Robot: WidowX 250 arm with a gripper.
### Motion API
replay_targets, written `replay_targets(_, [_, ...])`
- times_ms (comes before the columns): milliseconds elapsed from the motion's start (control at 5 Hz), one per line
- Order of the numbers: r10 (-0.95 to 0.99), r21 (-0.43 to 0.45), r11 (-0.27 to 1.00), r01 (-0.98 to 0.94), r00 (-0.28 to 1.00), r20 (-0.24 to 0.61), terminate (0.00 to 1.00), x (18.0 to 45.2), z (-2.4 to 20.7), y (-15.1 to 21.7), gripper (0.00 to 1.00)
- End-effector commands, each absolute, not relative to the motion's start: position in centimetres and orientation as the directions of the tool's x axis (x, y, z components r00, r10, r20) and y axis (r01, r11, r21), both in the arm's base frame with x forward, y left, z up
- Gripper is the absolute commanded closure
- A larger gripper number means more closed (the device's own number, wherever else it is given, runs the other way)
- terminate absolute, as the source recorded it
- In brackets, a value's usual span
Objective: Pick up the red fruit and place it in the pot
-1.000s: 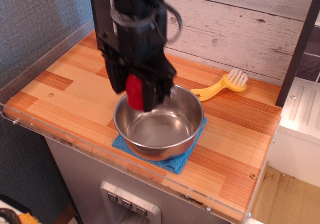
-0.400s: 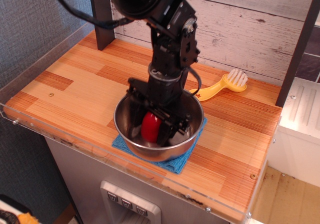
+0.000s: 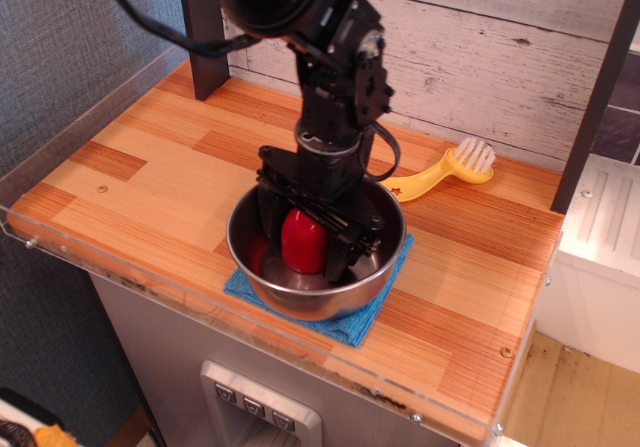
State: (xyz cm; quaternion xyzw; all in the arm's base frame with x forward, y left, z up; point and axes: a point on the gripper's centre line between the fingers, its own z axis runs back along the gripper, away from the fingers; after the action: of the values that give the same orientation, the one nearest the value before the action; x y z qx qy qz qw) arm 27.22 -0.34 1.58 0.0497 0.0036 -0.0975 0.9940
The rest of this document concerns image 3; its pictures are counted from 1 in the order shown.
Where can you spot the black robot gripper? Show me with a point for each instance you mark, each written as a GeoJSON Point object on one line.
{"type": "Point", "coordinates": [334, 192]}

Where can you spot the red toy pepper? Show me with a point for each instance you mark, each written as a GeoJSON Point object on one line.
{"type": "Point", "coordinates": [304, 243]}

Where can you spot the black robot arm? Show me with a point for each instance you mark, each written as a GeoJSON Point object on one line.
{"type": "Point", "coordinates": [338, 45]}

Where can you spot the silver metal pot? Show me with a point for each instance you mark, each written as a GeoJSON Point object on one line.
{"type": "Point", "coordinates": [263, 277]}

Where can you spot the blue folded cloth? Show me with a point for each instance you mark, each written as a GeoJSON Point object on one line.
{"type": "Point", "coordinates": [350, 329]}

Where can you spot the yellow dish brush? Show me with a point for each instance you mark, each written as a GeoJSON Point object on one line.
{"type": "Point", "coordinates": [471, 161]}

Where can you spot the silver toy dispenser panel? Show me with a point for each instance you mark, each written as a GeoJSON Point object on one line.
{"type": "Point", "coordinates": [246, 413]}

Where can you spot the white toy cabinet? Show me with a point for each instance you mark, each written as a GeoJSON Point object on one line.
{"type": "Point", "coordinates": [590, 300]}

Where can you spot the yellow object at corner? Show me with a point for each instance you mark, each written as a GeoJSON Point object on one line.
{"type": "Point", "coordinates": [53, 436]}

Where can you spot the dark left shelf post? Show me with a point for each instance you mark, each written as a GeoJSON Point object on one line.
{"type": "Point", "coordinates": [203, 22]}

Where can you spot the dark shelf post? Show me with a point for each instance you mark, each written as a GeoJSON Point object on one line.
{"type": "Point", "coordinates": [203, 22]}
{"type": "Point", "coordinates": [611, 67]}

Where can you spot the dark right shelf post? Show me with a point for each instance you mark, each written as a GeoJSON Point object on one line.
{"type": "Point", "coordinates": [611, 67]}

